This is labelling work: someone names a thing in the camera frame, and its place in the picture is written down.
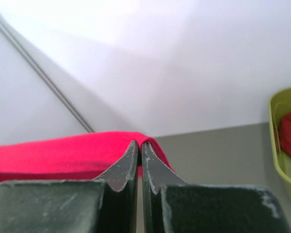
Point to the olive green plastic basket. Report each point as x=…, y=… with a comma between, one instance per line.
x=279, y=105

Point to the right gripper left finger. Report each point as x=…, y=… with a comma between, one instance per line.
x=105, y=204

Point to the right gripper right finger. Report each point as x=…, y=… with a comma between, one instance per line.
x=172, y=205

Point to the bright pink t shirt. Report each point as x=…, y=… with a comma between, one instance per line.
x=77, y=157

